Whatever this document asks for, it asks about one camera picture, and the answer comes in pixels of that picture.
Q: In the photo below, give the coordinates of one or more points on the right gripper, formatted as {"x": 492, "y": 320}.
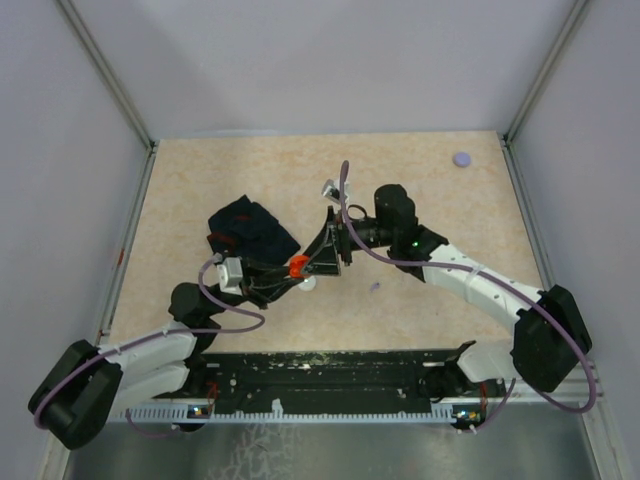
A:
{"x": 324, "y": 250}

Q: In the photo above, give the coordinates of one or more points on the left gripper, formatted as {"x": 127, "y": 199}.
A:
{"x": 259, "y": 281}

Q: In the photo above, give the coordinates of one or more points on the orange charging case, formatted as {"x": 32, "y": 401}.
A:
{"x": 297, "y": 267}

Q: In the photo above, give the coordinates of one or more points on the white charging case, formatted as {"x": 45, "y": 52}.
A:
{"x": 308, "y": 284}

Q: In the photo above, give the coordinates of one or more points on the purple charging case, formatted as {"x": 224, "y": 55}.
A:
{"x": 462, "y": 159}

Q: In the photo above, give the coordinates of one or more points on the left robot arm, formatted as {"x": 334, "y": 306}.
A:
{"x": 88, "y": 384}

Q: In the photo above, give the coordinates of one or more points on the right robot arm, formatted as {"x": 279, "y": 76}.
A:
{"x": 548, "y": 336}

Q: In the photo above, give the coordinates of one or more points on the dark navy cloth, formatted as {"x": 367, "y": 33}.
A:
{"x": 246, "y": 229}

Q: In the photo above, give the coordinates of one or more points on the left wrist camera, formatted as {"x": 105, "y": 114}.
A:
{"x": 230, "y": 275}

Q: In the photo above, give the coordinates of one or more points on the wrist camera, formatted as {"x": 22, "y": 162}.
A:
{"x": 230, "y": 275}
{"x": 332, "y": 191}

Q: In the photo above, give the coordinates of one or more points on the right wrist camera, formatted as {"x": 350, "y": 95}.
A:
{"x": 332, "y": 191}

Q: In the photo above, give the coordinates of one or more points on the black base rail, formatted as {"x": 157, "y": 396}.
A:
{"x": 352, "y": 382}

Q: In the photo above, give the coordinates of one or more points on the left aluminium frame post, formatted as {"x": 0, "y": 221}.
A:
{"x": 105, "y": 71}

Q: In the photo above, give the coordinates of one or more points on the aluminium frame post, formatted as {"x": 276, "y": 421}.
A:
{"x": 569, "y": 28}
{"x": 105, "y": 71}

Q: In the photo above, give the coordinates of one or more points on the white cable duct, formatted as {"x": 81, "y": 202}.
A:
{"x": 194, "y": 413}

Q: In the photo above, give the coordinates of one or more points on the right aluminium frame post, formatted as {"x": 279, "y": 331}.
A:
{"x": 569, "y": 28}

